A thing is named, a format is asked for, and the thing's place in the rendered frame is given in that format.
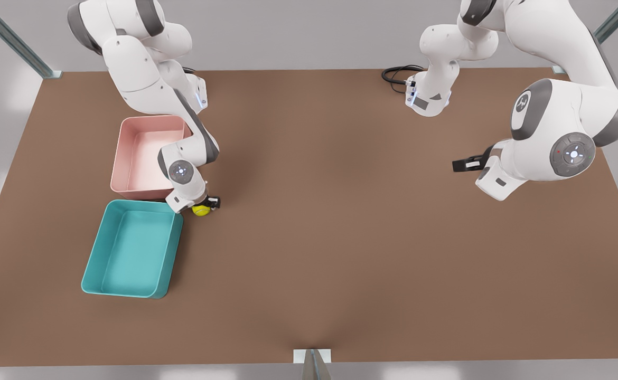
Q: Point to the yellow tennis ball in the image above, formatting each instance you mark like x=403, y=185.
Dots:
x=200, y=210

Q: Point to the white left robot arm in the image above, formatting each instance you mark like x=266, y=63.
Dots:
x=557, y=105

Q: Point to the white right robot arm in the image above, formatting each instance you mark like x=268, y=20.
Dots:
x=140, y=68

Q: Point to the pink plastic tray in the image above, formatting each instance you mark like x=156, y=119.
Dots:
x=142, y=158

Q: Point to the teal plastic tray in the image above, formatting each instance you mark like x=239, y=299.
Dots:
x=132, y=248

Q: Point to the silver frame post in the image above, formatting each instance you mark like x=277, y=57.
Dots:
x=10, y=38
x=607, y=24
x=313, y=364

